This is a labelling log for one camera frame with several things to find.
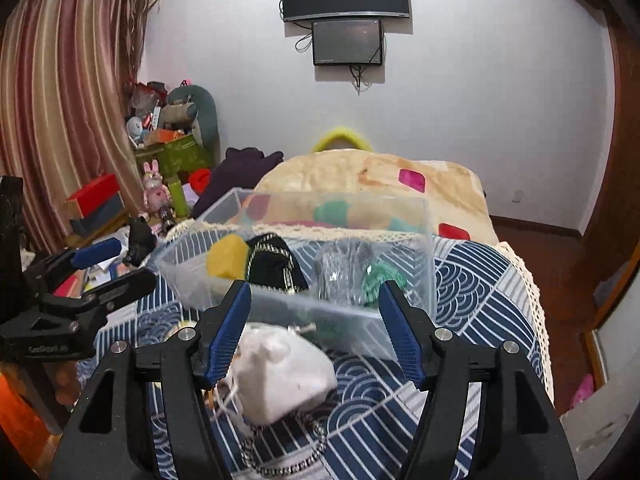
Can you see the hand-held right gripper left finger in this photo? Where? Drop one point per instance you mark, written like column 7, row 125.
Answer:
column 231, row 330

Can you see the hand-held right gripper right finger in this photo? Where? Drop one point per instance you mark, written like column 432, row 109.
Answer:
column 401, row 335

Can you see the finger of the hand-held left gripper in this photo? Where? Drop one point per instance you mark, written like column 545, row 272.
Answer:
column 122, row 285
column 95, row 253

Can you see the clear plastic storage box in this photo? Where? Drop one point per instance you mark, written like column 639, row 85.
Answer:
column 305, row 322

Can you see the black toy figure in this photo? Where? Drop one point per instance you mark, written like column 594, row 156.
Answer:
column 142, row 240

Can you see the red flat box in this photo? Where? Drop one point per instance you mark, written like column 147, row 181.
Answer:
column 95, row 192

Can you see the green knitted item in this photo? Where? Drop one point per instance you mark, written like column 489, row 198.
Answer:
column 380, row 275

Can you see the yellow sponge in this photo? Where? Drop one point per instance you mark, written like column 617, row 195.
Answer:
column 226, row 256

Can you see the black pouch with gold trim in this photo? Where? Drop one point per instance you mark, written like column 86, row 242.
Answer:
column 272, row 262

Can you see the pink bunny toy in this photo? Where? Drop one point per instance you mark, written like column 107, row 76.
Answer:
column 156, row 192

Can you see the grey mesh bag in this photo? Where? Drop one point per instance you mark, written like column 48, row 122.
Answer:
column 342, row 270

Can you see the blue wave patterned tablecloth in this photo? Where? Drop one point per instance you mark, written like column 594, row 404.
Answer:
column 475, row 280

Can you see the green bottle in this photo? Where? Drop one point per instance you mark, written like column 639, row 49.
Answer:
column 178, row 197

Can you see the green cardboard box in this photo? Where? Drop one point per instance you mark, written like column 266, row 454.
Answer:
column 175, row 157

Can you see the red cloth item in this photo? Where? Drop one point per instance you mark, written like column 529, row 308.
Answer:
column 201, row 180

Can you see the striped brown curtain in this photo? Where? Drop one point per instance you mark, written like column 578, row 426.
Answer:
column 65, row 100

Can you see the dark purple cloth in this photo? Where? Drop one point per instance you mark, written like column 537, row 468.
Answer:
column 235, row 170

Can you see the beige blanket with coloured patches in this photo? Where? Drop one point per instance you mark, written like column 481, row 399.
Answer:
column 340, row 175

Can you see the green dinosaur plush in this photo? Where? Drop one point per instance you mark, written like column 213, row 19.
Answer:
column 202, row 110

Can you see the pink item on floor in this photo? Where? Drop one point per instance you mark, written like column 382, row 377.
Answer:
column 582, row 391

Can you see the yellow plush item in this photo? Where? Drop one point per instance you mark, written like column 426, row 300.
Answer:
column 342, row 136

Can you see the white wall outlet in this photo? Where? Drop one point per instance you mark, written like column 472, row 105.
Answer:
column 517, row 196

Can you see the small black wall monitor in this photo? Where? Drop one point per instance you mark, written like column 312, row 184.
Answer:
column 347, row 42

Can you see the brown wooden door frame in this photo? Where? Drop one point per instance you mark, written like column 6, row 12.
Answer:
column 622, row 135

